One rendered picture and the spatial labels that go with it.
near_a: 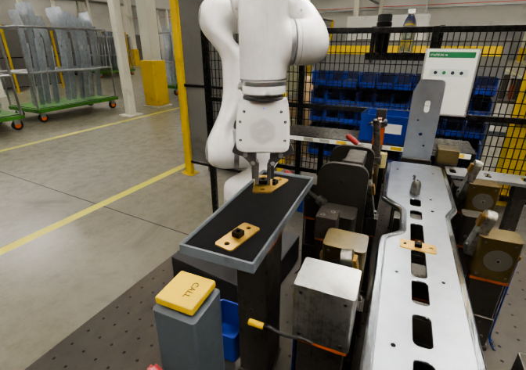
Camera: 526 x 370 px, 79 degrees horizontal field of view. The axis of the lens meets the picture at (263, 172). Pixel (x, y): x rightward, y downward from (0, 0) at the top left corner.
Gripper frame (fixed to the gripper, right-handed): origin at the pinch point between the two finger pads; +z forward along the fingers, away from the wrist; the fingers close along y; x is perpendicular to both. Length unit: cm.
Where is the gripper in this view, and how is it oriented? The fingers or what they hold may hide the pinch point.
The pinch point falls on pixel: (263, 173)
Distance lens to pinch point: 64.5
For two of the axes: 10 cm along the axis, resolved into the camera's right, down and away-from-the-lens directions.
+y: 10.0, 0.1, -0.3
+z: 0.0, 9.2, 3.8
